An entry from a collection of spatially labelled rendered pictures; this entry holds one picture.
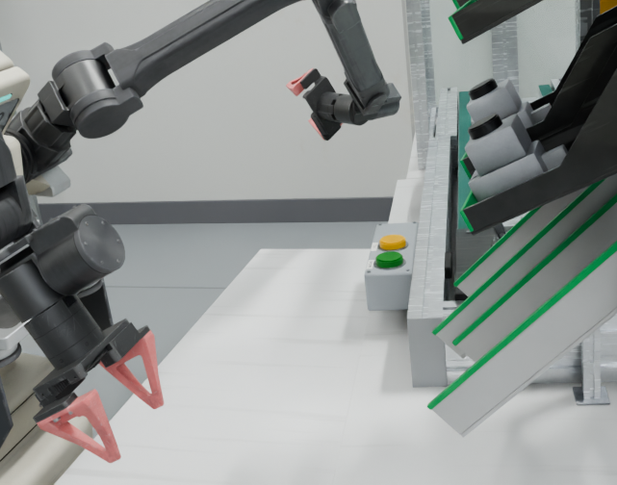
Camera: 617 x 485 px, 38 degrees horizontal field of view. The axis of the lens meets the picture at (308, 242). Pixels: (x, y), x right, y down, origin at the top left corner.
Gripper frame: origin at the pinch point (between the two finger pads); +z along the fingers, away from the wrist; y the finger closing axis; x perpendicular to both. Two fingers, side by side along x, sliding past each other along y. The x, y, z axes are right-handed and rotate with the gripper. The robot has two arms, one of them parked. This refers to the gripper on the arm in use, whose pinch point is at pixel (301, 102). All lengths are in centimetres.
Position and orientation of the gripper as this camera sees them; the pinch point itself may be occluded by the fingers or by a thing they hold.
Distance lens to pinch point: 191.5
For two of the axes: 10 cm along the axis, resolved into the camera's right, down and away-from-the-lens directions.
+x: -6.5, 7.0, -3.0
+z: -5.9, -2.1, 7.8
